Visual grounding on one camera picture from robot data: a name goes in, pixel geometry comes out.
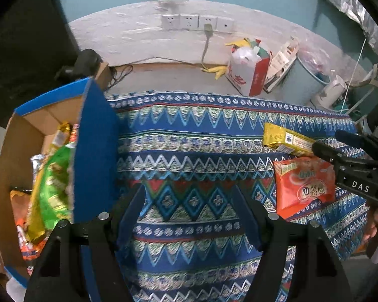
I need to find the small brown cardboard box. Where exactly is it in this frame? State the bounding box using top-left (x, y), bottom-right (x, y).
top-left (94, 62), bottom-right (114, 90)

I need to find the blue cardboard box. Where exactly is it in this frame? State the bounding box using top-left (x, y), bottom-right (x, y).
top-left (0, 77), bottom-right (120, 302)

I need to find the thin white stick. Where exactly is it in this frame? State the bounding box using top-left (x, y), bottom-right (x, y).
top-left (342, 38), bottom-right (367, 114)

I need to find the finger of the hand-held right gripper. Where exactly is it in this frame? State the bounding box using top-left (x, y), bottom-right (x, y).
top-left (312, 140), bottom-right (378, 168)
top-left (335, 130), bottom-right (378, 148)

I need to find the white kettle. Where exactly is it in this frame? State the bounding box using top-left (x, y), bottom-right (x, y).
top-left (312, 75), bottom-right (347, 109)

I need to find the black cable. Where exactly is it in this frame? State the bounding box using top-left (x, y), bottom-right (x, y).
top-left (109, 57), bottom-right (205, 89)

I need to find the white wall socket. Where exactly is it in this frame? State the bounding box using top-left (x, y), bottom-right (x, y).
top-left (199, 16), bottom-right (218, 32)
top-left (180, 14), bottom-right (200, 31)
top-left (217, 17), bottom-right (234, 33)
top-left (162, 14), bottom-right (181, 30)

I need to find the plain yellow snack packet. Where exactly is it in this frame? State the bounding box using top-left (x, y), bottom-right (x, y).
top-left (50, 122), bottom-right (71, 155)

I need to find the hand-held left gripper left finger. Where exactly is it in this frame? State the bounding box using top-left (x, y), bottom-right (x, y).
top-left (23, 184), bottom-right (147, 302)

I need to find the grey power cable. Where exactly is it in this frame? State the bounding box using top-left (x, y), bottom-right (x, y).
top-left (202, 23), bottom-right (213, 66)

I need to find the long yellow snack packet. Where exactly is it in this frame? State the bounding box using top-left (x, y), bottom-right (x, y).
top-left (263, 123), bottom-right (317, 157)

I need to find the large orange snack packet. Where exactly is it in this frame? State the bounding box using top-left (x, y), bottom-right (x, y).
top-left (273, 157), bottom-right (337, 219)

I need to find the grey trash bin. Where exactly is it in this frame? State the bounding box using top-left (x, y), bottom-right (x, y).
top-left (283, 46), bottom-right (331, 101)

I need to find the white paper carton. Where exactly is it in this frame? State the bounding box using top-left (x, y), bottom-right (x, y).
top-left (263, 36), bottom-right (300, 93)

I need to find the white plastic object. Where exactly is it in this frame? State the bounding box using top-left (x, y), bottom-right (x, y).
top-left (5, 277), bottom-right (26, 302)

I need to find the red and white bag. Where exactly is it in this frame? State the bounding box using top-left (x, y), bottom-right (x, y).
top-left (225, 38), bottom-right (271, 96)

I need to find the banana peel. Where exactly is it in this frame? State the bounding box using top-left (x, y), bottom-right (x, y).
top-left (202, 64), bottom-right (227, 81)

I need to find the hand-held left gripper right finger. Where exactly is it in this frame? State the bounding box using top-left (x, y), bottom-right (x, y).
top-left (231, 185), bottom-right (353, 302)

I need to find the silver foil duct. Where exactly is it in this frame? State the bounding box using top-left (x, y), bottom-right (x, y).
top-left (321, 0), bottom-right (378, 60)

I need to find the green snack packet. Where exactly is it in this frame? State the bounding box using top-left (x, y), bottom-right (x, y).
top-left (39, 143), bottom-right (78, 230)

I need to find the patterned blue tablecloth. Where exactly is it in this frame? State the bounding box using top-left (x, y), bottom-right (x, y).
top-left (104, 91), bottom-right (370, 302)

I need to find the black device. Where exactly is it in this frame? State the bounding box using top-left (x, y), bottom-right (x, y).
top-left (55, 49), bottom-right (103, 81)

